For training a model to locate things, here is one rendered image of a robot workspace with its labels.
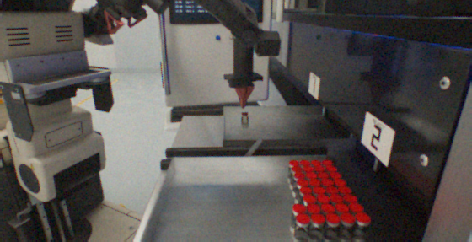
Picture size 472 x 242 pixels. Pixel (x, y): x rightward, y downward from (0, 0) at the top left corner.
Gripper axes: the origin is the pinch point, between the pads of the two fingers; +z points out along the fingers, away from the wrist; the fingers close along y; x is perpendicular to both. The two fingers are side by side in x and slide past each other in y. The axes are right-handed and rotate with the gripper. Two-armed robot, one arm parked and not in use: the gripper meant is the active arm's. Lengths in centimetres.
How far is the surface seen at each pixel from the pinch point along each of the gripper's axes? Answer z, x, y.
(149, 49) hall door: 46, 525, -26
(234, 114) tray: 6.6, 10.1, 0.5
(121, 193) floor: 95, 105, -55
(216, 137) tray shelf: 7.4, -4.0, -9.3
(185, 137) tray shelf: 7.4, -1.4, -17.6
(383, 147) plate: -6.1, -43.2, 8.9
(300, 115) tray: 7.1, 3.2, 22.0
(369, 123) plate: -8.1, -38.2, 10.2
